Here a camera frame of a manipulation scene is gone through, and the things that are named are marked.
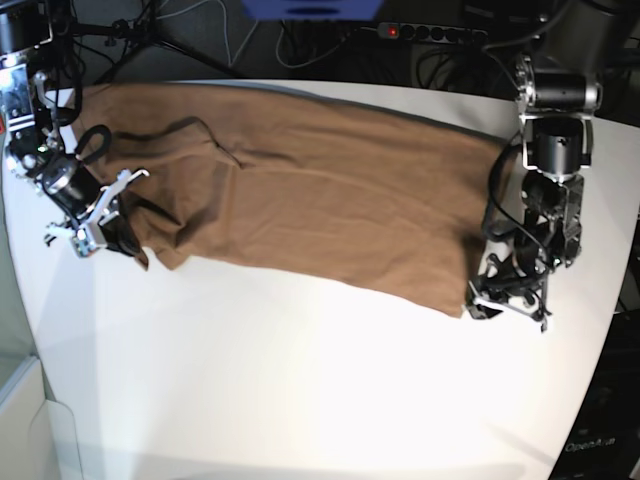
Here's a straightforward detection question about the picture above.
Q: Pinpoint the black power strip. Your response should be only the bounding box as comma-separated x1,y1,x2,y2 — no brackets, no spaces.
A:
374,22,488,46

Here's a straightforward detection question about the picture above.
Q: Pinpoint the brown T-shirt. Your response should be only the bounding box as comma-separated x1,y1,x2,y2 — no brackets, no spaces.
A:
73,84,502,317

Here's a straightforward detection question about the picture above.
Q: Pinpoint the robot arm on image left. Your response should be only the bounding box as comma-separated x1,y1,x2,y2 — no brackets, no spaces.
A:
1,1,149,258

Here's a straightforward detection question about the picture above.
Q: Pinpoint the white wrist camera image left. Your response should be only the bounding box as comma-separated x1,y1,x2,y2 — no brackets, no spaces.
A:
71,223,107,259

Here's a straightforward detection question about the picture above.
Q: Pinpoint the white bin at left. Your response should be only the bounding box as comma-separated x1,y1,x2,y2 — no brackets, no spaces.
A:
1,356,84,479

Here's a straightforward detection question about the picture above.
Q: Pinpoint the black tripod stand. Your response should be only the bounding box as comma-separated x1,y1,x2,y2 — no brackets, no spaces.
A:
63,1,247,85

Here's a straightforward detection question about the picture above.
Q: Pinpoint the black OpenArm base box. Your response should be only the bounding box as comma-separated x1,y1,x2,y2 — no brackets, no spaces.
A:
550,310,639,479

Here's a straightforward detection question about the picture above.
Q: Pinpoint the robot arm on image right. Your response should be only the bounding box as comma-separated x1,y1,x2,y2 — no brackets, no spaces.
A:
466,1,639,330

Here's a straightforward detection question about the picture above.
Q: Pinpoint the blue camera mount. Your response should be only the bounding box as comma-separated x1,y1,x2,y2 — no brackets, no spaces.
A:
242,0,383,21

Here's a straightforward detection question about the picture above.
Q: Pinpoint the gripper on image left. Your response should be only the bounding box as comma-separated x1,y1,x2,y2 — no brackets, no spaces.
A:
43,168,165,257

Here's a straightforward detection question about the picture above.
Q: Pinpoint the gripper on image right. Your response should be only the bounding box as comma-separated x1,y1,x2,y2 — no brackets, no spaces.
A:
465,253,552,333

